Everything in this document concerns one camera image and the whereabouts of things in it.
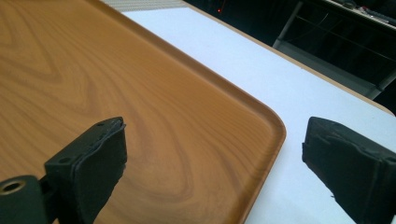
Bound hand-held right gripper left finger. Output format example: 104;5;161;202
44;116;128;224

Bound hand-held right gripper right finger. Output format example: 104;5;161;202
301;116;396;224

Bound wooden tray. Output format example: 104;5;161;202
0;0;288;224

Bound metal rack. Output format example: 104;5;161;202
272;0;396;101

